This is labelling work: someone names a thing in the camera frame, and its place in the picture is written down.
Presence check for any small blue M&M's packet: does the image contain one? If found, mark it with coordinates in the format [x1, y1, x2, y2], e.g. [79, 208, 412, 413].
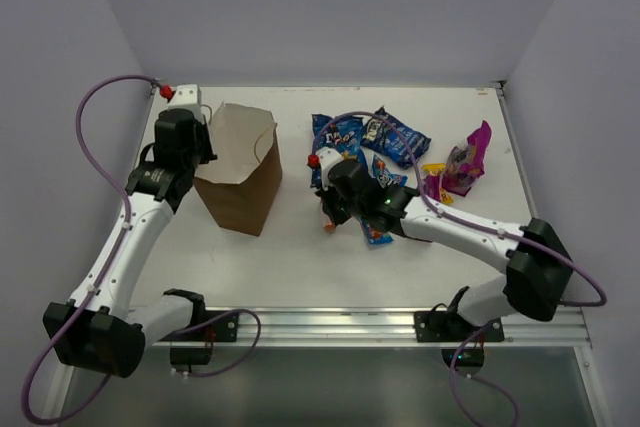
[371, 154, 407, 188]

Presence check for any blue Doritos chips bag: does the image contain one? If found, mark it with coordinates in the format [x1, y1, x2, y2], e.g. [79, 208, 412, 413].
[311, 114, 367, 165]

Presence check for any blue Kettle chips bag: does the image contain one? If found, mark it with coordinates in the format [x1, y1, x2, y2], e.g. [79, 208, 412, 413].
[360, 106, 431, 169]

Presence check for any brown paper bag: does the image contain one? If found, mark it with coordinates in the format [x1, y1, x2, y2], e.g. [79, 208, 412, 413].
[194, 102, 283, 237]

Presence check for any yellow M&M's packet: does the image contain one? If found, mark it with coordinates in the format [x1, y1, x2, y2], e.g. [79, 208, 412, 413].
[422, 163, 454, 205]

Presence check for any purple snack packet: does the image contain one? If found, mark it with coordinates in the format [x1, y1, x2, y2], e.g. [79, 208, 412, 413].
[441, 120, 492, 197]

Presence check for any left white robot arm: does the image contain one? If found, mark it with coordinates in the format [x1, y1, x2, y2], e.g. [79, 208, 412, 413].
[43, 107, 216, 378]

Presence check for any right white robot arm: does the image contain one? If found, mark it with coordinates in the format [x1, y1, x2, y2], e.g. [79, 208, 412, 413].
[316, 154, 572, 340]

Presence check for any right black controller box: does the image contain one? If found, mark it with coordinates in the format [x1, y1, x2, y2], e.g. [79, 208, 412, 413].
[441, 348, 485, 371]

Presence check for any black controller box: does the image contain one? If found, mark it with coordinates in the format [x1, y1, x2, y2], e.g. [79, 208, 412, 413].
[441, 348, 485, 371]
[169, 347, 213, 371]

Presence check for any left black controller box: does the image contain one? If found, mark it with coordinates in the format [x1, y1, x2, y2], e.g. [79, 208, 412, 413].
[169, 347, 213, 371]

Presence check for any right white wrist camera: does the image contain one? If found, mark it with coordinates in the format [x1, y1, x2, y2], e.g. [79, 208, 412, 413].
[313, 147, 349, 190]

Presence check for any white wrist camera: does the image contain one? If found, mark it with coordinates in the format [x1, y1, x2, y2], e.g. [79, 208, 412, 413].
[167, 84, 203, 119]
[313, 147, 349, 190]

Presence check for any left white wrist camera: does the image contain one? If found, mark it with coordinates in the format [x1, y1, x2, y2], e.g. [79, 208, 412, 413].
[167, 84, 203, 119]

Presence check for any aluminium front rail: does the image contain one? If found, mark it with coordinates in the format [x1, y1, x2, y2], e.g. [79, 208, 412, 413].
[114, 304, 594, 348]

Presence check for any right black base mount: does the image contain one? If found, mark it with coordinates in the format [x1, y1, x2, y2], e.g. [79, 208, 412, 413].
[413, 303, 479, 343]

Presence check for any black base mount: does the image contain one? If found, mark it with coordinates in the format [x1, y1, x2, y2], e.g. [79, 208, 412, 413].
[413, 303, 479, 343]
[185, 310, 240, 343]

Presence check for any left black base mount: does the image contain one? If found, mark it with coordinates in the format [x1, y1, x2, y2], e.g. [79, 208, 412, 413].
[185, 310, 240, 343]

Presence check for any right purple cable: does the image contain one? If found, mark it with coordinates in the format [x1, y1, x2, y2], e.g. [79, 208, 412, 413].
[305, 111, 608, 423]

